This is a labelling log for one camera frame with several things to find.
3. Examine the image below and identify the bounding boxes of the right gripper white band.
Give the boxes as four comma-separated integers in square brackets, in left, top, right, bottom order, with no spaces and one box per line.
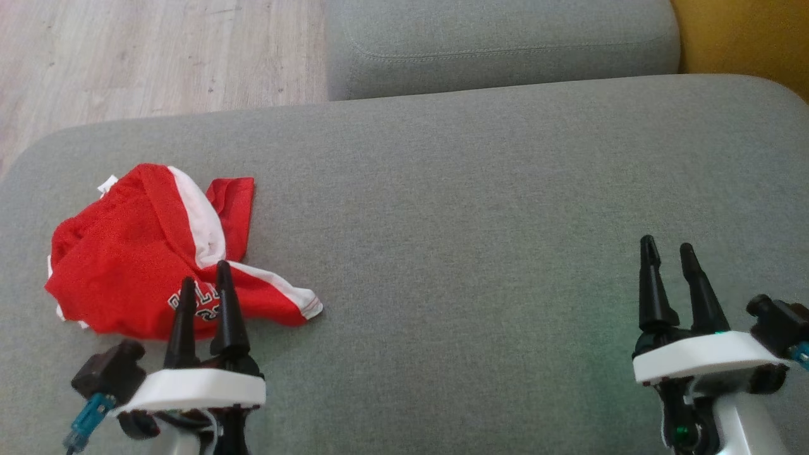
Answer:
[632,235,791,455]

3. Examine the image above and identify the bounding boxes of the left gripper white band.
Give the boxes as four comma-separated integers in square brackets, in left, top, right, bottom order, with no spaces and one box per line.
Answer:
[114,260,267,455]

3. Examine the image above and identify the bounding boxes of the red shorts with white stripe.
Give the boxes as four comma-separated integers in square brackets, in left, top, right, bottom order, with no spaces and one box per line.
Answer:
[136,163,324,343]

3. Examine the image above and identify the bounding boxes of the grey sofa seat cushion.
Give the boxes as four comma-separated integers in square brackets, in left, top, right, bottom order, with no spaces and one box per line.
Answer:
[0,74,809,455]

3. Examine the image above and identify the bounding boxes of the yellow fabric panel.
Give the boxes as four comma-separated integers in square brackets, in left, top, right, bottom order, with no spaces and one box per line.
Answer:
[670,0,809,106]

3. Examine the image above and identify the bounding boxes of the left cable with blue plug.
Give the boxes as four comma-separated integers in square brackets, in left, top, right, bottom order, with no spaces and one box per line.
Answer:
[63,392,118,455]

